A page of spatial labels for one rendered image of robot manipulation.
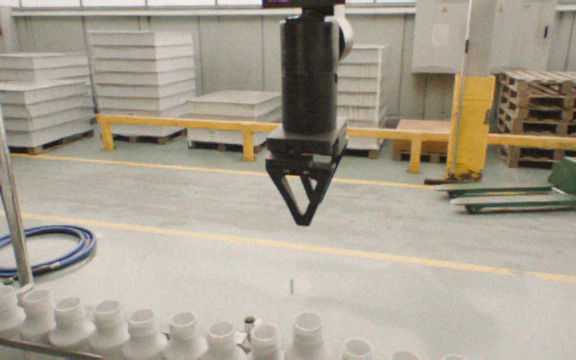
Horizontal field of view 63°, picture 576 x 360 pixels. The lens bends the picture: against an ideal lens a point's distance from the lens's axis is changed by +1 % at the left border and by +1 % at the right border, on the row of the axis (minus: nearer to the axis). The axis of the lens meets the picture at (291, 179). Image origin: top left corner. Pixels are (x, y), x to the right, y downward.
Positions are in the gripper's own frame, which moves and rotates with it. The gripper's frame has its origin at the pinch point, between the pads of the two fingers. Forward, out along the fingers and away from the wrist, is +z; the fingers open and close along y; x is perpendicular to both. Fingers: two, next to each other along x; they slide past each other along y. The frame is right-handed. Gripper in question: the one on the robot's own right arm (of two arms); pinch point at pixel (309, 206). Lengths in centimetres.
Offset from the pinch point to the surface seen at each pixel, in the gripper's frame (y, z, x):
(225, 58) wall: 698, 58, 304
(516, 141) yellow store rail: 478, 117, -112
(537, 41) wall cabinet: 669, 30, -156
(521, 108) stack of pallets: 526, 91, -121
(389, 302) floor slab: 196, 144, -3
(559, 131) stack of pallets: 525, 116, -163
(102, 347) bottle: -2.6, 22.5, 28.5
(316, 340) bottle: -1.8, 16.3, -1.2
